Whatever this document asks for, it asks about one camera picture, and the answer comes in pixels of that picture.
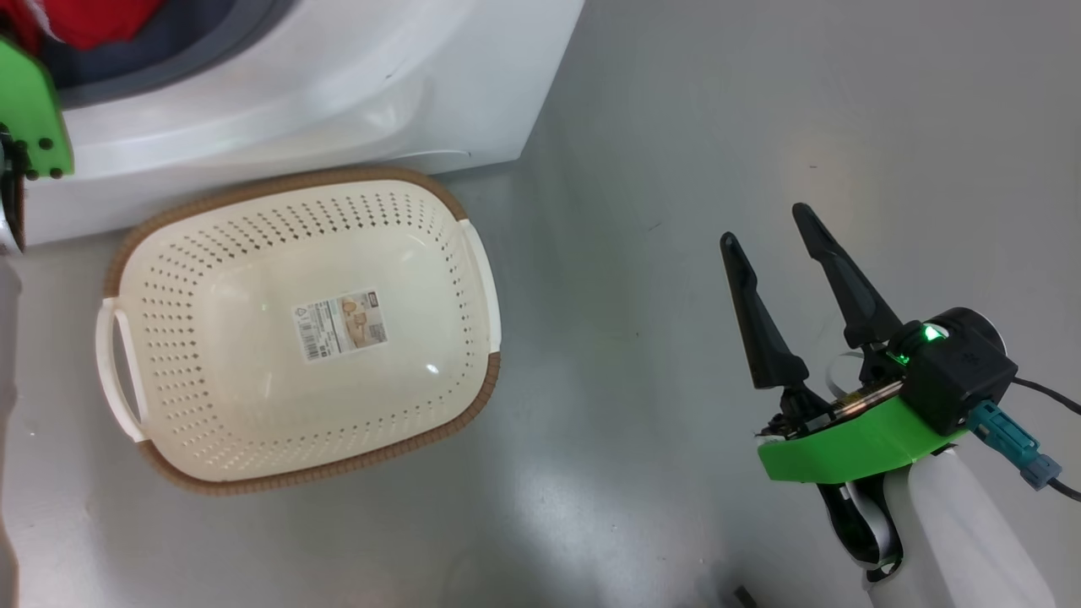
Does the teal cable connector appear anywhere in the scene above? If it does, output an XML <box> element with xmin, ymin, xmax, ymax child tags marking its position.
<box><xmin>967</xmin><ymin>400</ymin><xmax>1063</xmax><ymax>491</ymax></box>

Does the red and white garment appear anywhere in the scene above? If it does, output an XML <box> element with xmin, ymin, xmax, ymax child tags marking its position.
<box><xmin>0</xmin><ymin>0</ymin><xmax>166</xmax><ymax>53</ymax></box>

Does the cream perforated laundry basket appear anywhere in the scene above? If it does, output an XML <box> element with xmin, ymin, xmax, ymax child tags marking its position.
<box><xmin>95</xmin><ymin>166</ymin><xmax>502</xmax><ymax>496</ymax></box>

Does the white washing machine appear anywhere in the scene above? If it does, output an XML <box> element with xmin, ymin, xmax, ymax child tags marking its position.
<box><xmin>0</xmin><ymin>0</ymin><xmax>586</xmax><ymax>247</ymax></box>

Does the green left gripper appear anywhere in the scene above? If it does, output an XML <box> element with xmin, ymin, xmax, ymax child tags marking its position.
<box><xmin>0</xmin><ymin>35</ymin><xmax>75</xmax><ymax>252</ymax></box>

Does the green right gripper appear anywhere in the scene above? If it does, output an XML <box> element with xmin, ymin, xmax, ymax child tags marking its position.
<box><xmin>720</xmin><ymin>203</ymin><xmax>969</xmax><ymax>485</ymax></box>

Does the flat white ribbon cable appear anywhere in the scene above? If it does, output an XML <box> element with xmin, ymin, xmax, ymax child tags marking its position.
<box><xmin>815</xmin><ymin>477</ymin><xmax>904</xmax><ymax>584</ymax></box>

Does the grey rubber door gasket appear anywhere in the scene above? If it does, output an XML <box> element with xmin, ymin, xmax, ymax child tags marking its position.
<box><xmin>42</xmin><ymin>0</ymin><xmax>292</xmax><ymax>109</ymax></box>

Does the paper basket label sticker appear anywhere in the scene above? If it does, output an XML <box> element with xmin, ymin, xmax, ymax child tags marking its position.
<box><xmin>292</xmin><ymin>290</ymin><xmax>389</xmax><ymax>364</ymax></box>

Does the thin black cable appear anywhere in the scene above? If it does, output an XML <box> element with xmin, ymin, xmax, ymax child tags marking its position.
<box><xmin>1009</xmin><ymin>377</ymin><xmax>1081</xmax><ymax>503</ymax></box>

